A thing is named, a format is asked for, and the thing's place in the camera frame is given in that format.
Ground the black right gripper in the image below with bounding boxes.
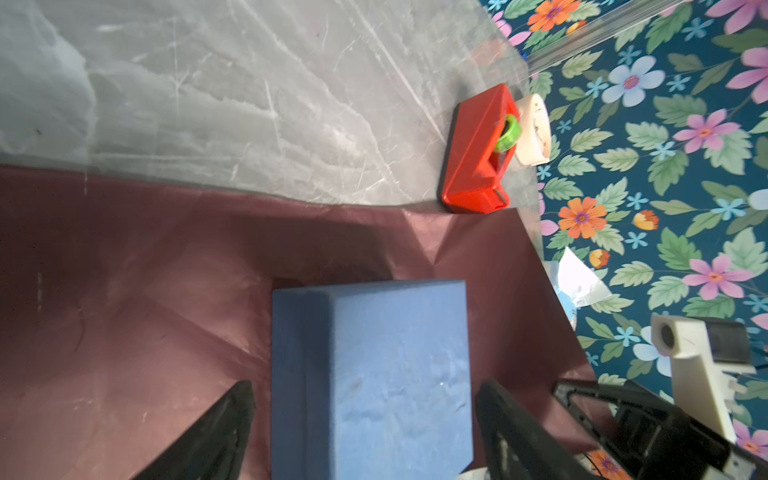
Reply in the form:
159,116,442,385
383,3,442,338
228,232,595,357
553,381,767,480

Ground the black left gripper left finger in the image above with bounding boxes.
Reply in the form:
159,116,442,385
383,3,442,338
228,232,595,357
135,380,255,480

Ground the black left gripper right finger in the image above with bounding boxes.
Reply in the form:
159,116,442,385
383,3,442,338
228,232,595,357
475,380,594,480

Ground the blue gift box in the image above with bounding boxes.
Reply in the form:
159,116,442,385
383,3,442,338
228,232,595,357
271,280,474,479

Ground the maroon wrapping paper sheet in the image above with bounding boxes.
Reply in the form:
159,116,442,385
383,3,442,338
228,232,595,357
1,167,595,479

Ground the white tissue paper piece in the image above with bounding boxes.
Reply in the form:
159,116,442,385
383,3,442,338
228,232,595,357
543,248,612,330

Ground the red tape dispenser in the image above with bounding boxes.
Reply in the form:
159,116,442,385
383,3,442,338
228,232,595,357
438,84,520,214

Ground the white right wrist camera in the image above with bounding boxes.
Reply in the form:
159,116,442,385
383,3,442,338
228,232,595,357
651,315,756,442

